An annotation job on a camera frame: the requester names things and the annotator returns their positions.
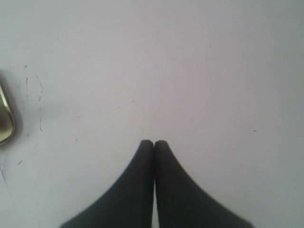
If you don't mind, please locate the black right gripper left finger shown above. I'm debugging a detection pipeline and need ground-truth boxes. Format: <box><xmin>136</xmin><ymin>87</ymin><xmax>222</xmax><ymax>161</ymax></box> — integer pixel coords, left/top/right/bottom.
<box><xmin>62</xmin><ymin>140</ymin><xmax>154</xmax><ymax>228</ymax></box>

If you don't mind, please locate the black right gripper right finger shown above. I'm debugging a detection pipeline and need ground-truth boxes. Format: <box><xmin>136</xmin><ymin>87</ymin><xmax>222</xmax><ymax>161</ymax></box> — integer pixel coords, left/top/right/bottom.
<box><xmin>154</xmin><ymin>141</ymin><xmax>252</xmax><ymax>228</ymax></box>

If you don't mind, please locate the gold tin lid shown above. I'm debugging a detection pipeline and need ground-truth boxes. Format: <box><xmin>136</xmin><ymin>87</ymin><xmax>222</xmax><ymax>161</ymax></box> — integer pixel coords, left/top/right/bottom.
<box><xmin>0</xmin><ymin>73</ymin><xmax>16</xmax><ymax>146</ymax></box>

